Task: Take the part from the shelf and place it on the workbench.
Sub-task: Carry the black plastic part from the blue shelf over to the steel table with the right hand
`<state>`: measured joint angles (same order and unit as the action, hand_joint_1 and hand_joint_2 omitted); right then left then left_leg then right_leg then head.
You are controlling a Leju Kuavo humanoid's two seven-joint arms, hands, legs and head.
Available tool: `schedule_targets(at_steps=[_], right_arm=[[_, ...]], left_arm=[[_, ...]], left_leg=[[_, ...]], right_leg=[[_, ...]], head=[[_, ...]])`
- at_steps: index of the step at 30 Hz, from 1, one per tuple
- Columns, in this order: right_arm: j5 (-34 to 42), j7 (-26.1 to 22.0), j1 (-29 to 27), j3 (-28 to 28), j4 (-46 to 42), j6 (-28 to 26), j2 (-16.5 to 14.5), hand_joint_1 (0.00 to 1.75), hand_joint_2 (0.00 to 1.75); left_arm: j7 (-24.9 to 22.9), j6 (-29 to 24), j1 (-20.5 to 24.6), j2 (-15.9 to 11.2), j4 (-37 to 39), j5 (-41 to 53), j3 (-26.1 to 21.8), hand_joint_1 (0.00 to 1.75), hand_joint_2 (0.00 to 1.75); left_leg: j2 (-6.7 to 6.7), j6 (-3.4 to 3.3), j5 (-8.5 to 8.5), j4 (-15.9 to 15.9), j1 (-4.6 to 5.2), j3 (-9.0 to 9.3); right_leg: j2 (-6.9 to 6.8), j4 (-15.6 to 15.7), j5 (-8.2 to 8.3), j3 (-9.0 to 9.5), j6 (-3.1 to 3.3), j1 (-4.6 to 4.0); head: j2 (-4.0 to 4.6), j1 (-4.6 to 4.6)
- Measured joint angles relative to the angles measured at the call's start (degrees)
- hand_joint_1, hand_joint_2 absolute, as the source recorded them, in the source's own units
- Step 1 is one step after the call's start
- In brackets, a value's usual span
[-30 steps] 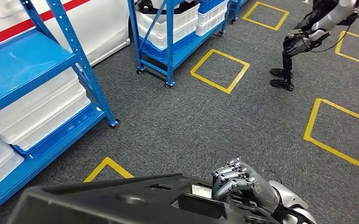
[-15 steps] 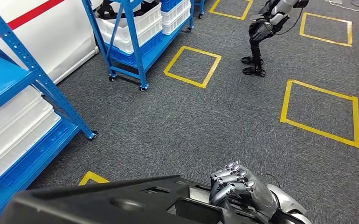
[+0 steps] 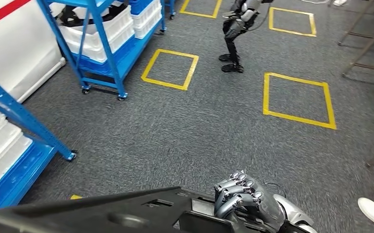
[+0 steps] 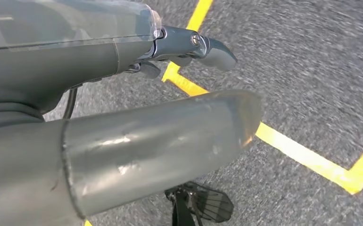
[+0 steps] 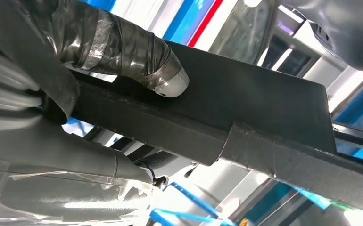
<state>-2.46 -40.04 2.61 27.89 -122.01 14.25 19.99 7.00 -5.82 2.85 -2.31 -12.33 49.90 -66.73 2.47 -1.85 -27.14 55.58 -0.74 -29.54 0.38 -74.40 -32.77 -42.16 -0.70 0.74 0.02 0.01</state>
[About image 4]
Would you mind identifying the black robot foot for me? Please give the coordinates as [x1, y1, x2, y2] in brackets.
[164, 182, 235, 226]

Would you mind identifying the black left hand cable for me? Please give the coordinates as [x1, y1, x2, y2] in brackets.
[63, 88, 78, 120]

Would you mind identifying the yellow floor tape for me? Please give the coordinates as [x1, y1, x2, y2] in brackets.
[84, 0, 363, 226]

